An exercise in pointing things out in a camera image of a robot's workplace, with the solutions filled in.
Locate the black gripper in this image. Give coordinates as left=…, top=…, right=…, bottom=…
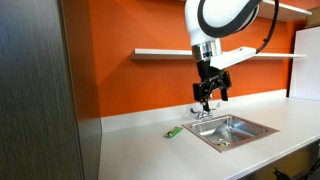
left=192, top=59, right=233, bottom=113

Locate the green chips bag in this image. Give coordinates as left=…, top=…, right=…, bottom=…
left=215, top=139, right=231, bottom=148

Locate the stainless steel sink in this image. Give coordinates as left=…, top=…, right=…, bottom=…
left=181, top=113, right=280, bottom=154

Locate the chrome faucet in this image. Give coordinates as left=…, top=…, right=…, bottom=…
left=189, top=101, right=222, bottom=121

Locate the small green snack packet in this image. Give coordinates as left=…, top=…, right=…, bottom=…
left=164, top=126, right=184, bottom=139

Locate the white board panel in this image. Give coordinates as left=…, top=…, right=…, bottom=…
left=288, top=25, right=320, bottom=102

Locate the dark wood cabinet panel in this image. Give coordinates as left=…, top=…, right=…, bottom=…
left=0, top=0, right=103, bottom=180

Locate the long white wall shelf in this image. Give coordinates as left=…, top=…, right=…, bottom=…
left=129, top=48, right=308, bottom=61

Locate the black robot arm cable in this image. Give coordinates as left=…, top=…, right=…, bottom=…
left=255, top=0, right=280, bottom=55

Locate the short white wall shelf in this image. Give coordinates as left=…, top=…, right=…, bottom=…
left=258, top=0, right=313, bottom=23

